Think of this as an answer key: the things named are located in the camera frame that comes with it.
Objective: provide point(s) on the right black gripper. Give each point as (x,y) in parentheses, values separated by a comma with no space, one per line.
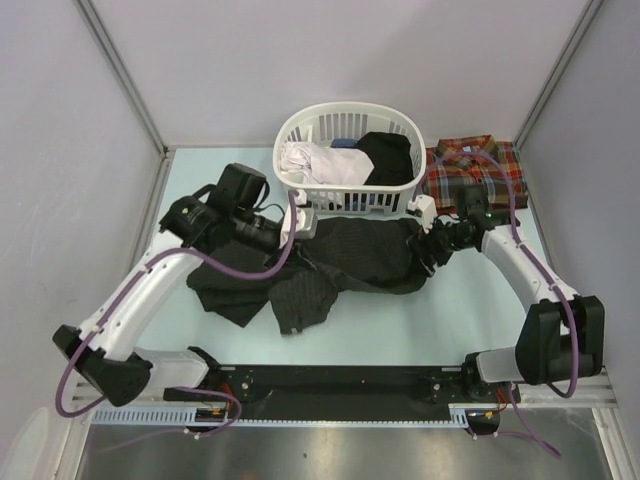
(423,244)

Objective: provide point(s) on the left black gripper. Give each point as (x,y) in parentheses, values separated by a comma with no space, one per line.
(276,244)

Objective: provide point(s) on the dark striped long sleeve shirt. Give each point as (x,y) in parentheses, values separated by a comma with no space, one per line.
(346,254)

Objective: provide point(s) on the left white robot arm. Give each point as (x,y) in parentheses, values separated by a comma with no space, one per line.
(102,349)

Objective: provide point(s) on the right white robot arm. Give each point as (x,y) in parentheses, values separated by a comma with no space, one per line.
(562,337)

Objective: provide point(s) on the white shirt in basket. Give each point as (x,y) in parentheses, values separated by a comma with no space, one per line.
(310,163)

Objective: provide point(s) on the black garment in basket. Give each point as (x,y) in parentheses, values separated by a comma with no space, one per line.
(390,155)

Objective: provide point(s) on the white plastic laundry basket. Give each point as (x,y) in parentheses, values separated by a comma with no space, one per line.
(322,123)

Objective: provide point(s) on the red plaid folded shirt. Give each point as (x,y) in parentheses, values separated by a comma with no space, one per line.
(477,160)

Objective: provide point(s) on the blue garment in basket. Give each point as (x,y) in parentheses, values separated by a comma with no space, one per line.
(343,143)

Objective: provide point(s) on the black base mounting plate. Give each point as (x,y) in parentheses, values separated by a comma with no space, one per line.
(380,394)

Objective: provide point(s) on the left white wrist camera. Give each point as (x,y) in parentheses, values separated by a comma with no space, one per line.
(300,220)

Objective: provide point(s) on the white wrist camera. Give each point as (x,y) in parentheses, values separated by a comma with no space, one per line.
(300,220)
(424,208)

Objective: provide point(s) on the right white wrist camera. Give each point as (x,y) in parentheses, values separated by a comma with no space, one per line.
(424,208)

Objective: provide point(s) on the left aluminium corner post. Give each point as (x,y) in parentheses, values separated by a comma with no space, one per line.
(108,48)

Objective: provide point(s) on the aluminium corner post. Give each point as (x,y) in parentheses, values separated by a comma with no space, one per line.
(586,18)
(108,48)

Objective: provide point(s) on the white slotted cable duct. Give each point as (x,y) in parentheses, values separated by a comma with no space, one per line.
(207,417)

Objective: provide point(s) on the right aluminium corner post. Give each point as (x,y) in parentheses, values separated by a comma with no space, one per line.
(586,18)

